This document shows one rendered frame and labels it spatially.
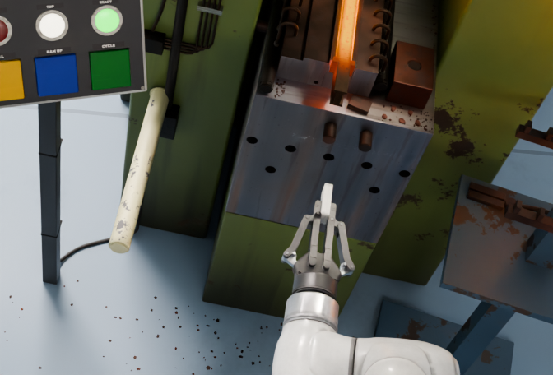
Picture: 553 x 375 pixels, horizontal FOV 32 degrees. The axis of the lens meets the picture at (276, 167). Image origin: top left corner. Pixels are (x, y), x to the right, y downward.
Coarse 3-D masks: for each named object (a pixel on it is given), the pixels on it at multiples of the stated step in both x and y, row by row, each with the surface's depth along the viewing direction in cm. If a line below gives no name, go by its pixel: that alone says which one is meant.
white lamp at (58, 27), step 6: (42, 18) 173; (48, 18) 173; (54, 18) 173; (60, 18) 174; (42, 24) 173; (48, 24) 173; (54, 24) 174; (60, 24) 174; (42, 30) 173; (48, 30) 174; (54, 30) 174; (60, 30) 175; (48, 36) 174; (54, 36) 175
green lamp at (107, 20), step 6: (102, 12) 176; (108, 12) 176; (114, 12) 177; (96, 18) 176; (102, 18) 176; (108, 18) 177; (114, 18) 177; (96, 24) 176; (102, 24) 177; (108, 24) 177; (114, 24) 178; (102, 30) 177; (108, 30) 178
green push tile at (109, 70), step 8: (96, 56) 178; (104, 56) 179; (112, 56) 180; (120, 56) 180; (128, 56) 181; (96, 64) 179; (104, 64) 180; (112, 64) 180; (120, 64) 181; (128, 64) 181; (96, 72) 180; (104, 72) 180; (112, 72) 181; (120, 72) 181; (128, 72) 182; (96, 80) 180; (104, 80) 181; (112, 80) 181; (120, 80) 182; (128, 80) 183; (96, 88) 181; (104, 88) 182
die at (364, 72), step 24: (312, 0) 206; (336, 0) 206; (360, 0) 206; (384, 0) 208; (312, 24) 200; (336, 24) 200; (360, 24) 203; (288, 48) 196; (312, 48) 196; (336, 48) 196; (360, 48) 199; (288, 72) 199; (312, 72) 198; (360, 72) 196
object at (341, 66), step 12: (348, 0) 204; (348, 12) 202; (348, 24) 200; (348, 36) 198; (348, 48) 196; (336, 60) 192; (348, 60) 193; (336, 72) 195; (348, 72) 190; (336, 84) 188; (336, 96) 188
